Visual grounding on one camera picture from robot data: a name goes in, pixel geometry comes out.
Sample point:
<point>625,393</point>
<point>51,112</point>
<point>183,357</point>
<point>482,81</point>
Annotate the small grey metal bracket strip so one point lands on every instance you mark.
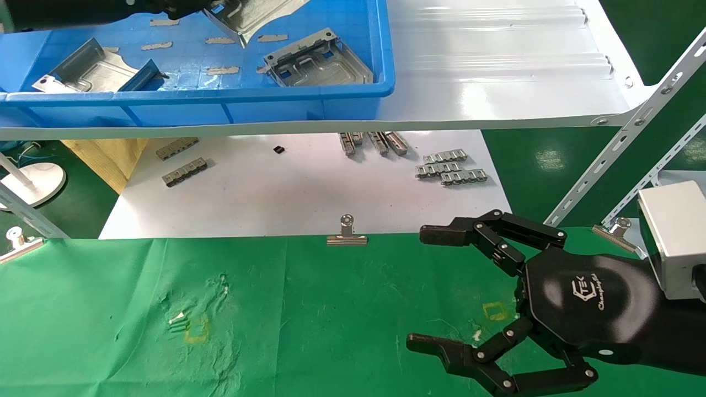
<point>463,177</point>
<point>347,145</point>
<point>437,170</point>
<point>379,143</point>
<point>185,172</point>
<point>358,138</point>
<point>444,156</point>
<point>397,143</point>
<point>176,149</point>

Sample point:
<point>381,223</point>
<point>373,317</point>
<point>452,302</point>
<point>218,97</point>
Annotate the white slotted angle bar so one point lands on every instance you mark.
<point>33,216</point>
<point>634,124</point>
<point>651,176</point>

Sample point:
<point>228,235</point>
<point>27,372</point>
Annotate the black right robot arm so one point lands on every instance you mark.
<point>684,336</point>

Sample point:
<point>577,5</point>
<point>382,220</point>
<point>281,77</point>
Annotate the white round stand base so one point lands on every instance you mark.
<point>44,179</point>

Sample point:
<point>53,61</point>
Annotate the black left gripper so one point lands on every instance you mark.
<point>66,11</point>

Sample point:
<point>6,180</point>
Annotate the grey tape strip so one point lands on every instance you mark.
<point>156,46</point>
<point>261,70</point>
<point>220,41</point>
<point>222,71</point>
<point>164,23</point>
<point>272,38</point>

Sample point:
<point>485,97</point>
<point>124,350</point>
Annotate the stamped sheet metal part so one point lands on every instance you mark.
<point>248,19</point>
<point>94,74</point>
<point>325,63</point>

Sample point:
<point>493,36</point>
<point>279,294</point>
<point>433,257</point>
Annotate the silver metal binder clip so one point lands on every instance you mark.
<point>346,239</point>
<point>615,230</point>
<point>19,248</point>

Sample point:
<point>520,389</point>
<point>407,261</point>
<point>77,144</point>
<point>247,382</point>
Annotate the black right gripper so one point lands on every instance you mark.
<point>590,303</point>

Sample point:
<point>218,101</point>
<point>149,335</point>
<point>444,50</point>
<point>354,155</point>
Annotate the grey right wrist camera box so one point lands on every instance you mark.
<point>675,237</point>

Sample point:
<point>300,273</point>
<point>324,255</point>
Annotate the blue plastic bin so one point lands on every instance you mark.
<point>309,107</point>

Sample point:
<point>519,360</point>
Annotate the yellow woven bag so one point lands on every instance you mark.
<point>105,157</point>

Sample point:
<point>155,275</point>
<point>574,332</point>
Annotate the white metal shelf panel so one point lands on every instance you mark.
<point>496,82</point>

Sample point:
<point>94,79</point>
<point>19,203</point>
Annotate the green cloth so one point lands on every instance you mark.
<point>331,309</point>

